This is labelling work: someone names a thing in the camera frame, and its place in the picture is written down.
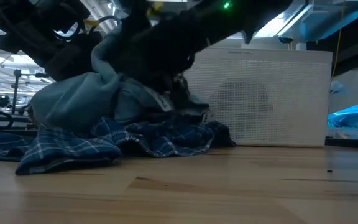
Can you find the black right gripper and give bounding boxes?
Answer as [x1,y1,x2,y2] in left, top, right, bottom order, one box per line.
[103,12,209,109]

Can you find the light blue denim jeans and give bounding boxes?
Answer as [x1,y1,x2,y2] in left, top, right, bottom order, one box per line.
[113,74,211,125]

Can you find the light blue fleece garment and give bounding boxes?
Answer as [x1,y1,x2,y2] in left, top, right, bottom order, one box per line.
[29,26,122,133]

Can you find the white plastic mesh basket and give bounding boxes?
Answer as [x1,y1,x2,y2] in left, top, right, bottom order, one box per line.
[183,46,334,148]

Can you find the black cable with yellow tag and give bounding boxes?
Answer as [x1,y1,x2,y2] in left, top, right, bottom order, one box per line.
[83,15,122,34]

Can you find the black metal rig frame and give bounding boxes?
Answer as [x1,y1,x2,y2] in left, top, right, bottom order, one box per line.
[0,68,51,131]

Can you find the black metal table frame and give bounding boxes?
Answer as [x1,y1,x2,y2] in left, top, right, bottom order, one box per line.
[324,136,358,151]

